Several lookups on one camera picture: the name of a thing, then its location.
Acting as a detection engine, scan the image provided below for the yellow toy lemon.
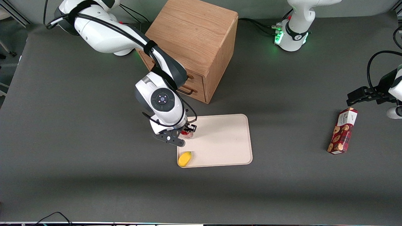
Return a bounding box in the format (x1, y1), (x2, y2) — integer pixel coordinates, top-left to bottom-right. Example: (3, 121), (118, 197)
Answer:
(178, 151), (192, 167)

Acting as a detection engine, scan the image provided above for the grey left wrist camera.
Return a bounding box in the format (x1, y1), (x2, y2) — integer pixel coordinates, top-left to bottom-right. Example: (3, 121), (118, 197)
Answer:
(386, 106), (402, 119)

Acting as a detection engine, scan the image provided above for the black cable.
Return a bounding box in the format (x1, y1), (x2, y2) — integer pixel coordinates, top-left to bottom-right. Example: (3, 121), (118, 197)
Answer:
(30, 212), (73, 226)
(43, 0), (198, 128)
(238, 17), (283, 36)
(392, 25), (402, 50)
(119, 3), (150, 25)
(367, 50), (402, 92)

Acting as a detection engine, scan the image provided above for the beige plastic tray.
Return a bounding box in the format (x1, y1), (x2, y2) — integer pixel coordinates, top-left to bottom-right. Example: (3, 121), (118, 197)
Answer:
(177, 114), (253, 169)

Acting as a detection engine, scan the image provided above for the aluminium frame bar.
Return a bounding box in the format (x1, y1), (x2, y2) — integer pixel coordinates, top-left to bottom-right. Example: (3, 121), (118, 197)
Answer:
(389, 0), (402, 14)

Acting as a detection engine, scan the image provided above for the red cookie box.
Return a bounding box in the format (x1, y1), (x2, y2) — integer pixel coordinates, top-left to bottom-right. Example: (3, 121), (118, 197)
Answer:
(327, 107), (359, 155)

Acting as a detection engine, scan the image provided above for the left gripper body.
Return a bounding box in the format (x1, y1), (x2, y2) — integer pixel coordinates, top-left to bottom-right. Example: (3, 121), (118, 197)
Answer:
(376, 64), (402, 102)

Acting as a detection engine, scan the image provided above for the wooden drawer front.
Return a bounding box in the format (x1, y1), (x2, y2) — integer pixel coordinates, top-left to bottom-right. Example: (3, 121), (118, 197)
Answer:
(184, 82), (207, 104)
(138, 50), (205, 92)

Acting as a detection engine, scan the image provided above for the wooden drawer cabinet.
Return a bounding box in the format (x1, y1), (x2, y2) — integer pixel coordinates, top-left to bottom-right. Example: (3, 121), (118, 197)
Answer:
(136, 0), (239, 104)

